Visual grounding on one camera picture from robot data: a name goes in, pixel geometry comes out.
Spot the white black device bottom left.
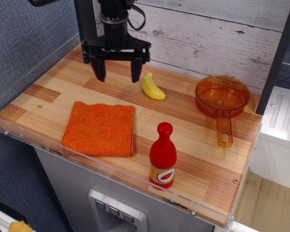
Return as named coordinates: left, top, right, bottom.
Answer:
left=0, top=203, right=28, bottom=232

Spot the orange transparent toy pan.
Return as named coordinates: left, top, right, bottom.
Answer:
left=195, top=76, right=250, bottom=148

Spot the grey toy fridge cabinet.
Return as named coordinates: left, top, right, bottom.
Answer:
left=35, top=148, right=214, bottom=232

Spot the red toy sauce bottle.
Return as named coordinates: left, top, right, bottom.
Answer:
left=149, top=122, right=177, bottom=189

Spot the yellow object bottom left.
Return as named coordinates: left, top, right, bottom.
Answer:
left=8, top=221, right=34, bottom=232

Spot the orange knitted cloth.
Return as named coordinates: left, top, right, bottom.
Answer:
left=61, top=101, right=135, bottom=157

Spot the yellow toy banana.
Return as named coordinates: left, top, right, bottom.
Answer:
left=142, top=72, right=166, bottom=100

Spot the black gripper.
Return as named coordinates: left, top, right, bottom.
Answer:
left=89, top=16, right=151, bottom=83

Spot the clear acrylic table guard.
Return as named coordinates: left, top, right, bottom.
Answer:
left=0, top=40, right=261, bottom=228

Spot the dark grey post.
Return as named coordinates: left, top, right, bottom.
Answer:
left=256, top=12, right=290, bottom=115
left=74, top=0, right=102, bottom=64

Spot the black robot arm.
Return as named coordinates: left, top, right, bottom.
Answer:
left=74, top=0, right=151, bottom=83

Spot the black cable loop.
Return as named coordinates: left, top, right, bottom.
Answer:
left=127, top=3, right=146, bottom=31

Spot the dark grey right post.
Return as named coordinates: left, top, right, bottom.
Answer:
left=256, top=12, right=290, bottom=115

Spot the white toy sink unit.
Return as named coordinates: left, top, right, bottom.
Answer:
left=248, top=87, right=290, bottom=188

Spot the dark grey left post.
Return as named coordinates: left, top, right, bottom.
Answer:
left=74, top=0, right=102, bottom=64

